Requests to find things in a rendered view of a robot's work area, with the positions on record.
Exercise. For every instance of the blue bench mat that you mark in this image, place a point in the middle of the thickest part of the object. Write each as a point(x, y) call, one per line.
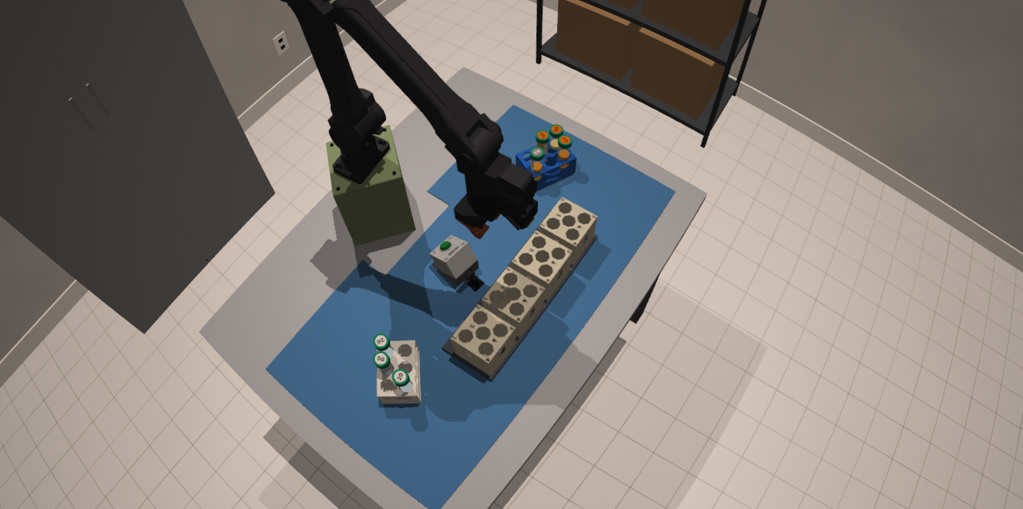
point(429, 449)

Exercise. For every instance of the beige block with holes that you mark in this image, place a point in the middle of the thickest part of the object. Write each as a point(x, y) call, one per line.
point(496, 339)
point(569, 221)
point(513, 289)
point(541, 256)

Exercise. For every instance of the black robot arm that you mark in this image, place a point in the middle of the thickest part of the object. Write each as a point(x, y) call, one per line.
point(454, 120)

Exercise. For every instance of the beige tube rack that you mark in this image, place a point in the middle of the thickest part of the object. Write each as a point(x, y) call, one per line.
point(406, 353)

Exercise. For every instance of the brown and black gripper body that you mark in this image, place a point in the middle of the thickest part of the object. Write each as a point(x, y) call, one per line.
point(464, 211)

